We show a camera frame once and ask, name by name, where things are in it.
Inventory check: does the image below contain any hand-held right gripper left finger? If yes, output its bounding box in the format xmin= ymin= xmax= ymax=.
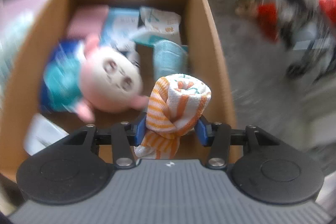
xmin=64 ymin=112 xmax=148 ymax=168

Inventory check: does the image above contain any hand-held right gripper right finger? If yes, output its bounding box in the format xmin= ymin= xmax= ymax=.
xmin=196 ymin=114 xmax=274 ymax=169

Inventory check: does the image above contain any orange striped towel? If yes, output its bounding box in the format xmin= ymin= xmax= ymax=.
xmin=134 ymin=73 xmax=212 ymax=160

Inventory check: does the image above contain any pink plush pig toy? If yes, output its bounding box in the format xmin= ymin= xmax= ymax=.
xmin=76 ymin=35 xmax=150 ymax=122

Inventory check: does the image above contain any brown cardboard box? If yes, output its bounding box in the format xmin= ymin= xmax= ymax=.
xmin=0 ymin=0 xmax=242 ymax=182

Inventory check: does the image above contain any teal bow towel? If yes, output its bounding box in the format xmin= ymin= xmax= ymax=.
xmin=153 ymin=40 xmax=189 ymax=79

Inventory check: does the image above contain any blue wet wipes pack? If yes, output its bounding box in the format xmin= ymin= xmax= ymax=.
xmin=39 ymin=39 xmax=88 ymax=113

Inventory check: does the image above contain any blue white bandage box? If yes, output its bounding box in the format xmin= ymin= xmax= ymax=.
xmin=101 ymin=8 xmax=141 ymax=55

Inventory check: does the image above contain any white teal cotton swab pack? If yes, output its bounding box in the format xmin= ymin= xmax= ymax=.
xmin=133 ymin=6 xmax=184 ymax=47

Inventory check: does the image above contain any white packet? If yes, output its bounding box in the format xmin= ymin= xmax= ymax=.
xmin=23 ymin=113 xmax=69 ymax=157

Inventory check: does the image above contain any black stand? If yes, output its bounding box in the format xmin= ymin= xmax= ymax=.
xmin=276 ymin=0 xmax=336 ymax=83

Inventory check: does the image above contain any red object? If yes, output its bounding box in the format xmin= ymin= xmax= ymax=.
xmin=257 ymin=3 xmax=280 ymax=42

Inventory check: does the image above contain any white plastic bag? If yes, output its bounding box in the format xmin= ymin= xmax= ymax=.
xmin=0 ymin=10 xmax=36 ymax=88

